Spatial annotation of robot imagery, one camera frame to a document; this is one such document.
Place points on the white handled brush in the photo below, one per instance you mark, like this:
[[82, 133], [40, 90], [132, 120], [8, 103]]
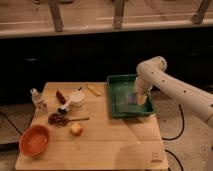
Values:
[[66, 107]]

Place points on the wooden spoon with brown bits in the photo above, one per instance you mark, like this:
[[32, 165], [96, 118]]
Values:
[[58, 120]]

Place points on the green plastic tray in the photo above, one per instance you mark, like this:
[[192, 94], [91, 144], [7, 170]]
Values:
[[122, 99]]

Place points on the orange bowl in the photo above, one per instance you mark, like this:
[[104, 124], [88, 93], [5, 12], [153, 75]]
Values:
[[34, 140]]

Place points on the clear spray bottle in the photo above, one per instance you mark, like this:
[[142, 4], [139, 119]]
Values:
[[38, 100]]

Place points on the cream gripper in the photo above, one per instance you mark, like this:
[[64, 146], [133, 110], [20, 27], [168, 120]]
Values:
[[141, 96]]

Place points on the small yellow apple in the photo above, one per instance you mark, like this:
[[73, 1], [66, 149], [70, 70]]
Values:
[[76, 129]]

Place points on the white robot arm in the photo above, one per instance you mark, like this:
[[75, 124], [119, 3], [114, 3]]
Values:
[[152, 73]]

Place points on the wooden table leg right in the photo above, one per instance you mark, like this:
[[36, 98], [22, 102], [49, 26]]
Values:
[[198, 17]]

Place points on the yellow banana toy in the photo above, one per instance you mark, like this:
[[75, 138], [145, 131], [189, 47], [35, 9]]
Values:
[[93, 90]]

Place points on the blue sponge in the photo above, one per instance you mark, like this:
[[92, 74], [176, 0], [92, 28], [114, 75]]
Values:
[[131, 99]]

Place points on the wooden table leg left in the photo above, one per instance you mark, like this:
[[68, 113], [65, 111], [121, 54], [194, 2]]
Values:
[[56, 15]]

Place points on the red sausage toy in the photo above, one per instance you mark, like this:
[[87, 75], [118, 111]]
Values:
[[60, 97]]

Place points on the wooden table leg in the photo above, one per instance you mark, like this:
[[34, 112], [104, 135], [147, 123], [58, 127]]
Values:
[[118, 13], [198, 17], [56, 15]]

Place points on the white cup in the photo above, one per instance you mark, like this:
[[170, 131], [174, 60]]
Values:
[[77, 98]]

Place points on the wooden table leg middle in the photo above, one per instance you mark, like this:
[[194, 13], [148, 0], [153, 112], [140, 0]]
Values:
[[118, 13]]

